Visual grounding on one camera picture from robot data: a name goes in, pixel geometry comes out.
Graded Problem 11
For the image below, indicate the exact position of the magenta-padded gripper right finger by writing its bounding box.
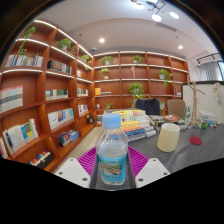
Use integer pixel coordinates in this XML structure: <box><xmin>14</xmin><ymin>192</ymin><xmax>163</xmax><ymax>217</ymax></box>
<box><xmin>128</xmin><ymin>145</ymin><xmax>172</xmax><ymax>189</ymax></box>

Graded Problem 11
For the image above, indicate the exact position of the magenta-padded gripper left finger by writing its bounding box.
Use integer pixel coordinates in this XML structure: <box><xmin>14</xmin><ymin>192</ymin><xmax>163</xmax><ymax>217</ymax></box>
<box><xmin>54</xmin><ymin>146</ymin><xmax>99</xmax><ymax>190</ymax></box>

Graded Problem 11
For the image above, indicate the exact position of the clear blue-capped water bottle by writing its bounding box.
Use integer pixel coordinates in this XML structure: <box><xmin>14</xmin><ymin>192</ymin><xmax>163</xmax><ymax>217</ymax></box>
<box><xmin>95</xmin><ymin>113</ymin><xmax>130</xmax><ymax>186</ymax></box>

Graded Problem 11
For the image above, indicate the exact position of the cream ceramic mug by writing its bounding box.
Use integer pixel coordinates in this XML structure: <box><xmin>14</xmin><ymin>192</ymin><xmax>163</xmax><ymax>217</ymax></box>
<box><xmin>156</xmin><ymin>122</ymin><xmax>181</xmax><ymax>153</ymax></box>

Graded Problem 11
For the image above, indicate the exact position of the colourful book stack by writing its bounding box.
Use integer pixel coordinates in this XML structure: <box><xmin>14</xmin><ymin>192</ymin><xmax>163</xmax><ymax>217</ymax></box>
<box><xmin>111</xmin><ymin>109</ymin><xmax>158</xmax><ymax>143</ymax></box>

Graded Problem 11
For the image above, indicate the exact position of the flat round red coaster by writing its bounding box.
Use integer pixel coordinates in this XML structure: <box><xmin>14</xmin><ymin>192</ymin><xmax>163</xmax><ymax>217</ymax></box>
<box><xmin>189</xmin><ymin>135</ymin><xmax>203</xmax><ymax>146</ymax></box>

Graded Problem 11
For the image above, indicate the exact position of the dark office chair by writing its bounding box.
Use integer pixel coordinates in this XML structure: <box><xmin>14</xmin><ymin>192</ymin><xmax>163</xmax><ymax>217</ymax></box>
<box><xmin>133</xmin><ymin>97</ymin><xmax>162</xmax><ymax>117</ymax></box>

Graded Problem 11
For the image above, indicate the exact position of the green and white carton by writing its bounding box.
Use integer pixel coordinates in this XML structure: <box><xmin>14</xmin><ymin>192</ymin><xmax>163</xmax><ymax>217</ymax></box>
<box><xmin>182</xmin><ymin>105</ymin><xmax>193</xmax><ymax>126</ymax></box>

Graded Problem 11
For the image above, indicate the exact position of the wooden artist mannequin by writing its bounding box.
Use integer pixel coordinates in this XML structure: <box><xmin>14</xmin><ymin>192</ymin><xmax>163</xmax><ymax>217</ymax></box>
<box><xmin>184</xmin><ymin>74</ymin><xmax>206</xmax><ymax>128</ymax></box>

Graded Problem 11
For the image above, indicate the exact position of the white vase with flowers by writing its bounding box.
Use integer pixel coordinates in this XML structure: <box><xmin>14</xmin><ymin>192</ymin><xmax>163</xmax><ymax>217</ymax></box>
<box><xmin>212</xmin><ymin>81</ymin><xmax>224</xmax><ymax>125</ymax></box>

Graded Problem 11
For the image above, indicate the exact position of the wooden bookshelf unit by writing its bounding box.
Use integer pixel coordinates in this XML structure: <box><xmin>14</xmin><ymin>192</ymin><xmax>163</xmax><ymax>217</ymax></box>
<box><xmin>0</xmin><ymin>18</ymin><xmax>190</xmax><ymax>173</ymax></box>

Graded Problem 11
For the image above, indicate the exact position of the grey curtain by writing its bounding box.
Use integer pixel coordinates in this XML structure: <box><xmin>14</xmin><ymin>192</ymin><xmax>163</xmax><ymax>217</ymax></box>
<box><xmin>197</xmin><ymin>60</ymin><xmax>224</xmax><ymax>82</ymax></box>

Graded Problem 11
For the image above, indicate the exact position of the ceiling air vent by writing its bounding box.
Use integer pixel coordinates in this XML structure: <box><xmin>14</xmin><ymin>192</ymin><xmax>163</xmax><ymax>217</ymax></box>
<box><xmin>155</xmin><ymin>22</ymin><xmax>178</xmax><ymax>33</ymax></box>

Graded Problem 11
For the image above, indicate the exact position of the branched ceiling lamp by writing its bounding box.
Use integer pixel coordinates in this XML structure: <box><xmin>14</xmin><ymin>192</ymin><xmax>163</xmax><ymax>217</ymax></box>
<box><xmin>130</xmin><ymin>0</ymin><xmax>181</xmax><ymax>23</ymax></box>

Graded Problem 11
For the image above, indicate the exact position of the black track light rail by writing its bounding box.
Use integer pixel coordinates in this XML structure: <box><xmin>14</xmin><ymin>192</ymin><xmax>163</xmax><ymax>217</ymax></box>
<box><xmin>195</xmin><ymin>52</ymin><xmax>223</xmax><ymax>65</ymax></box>

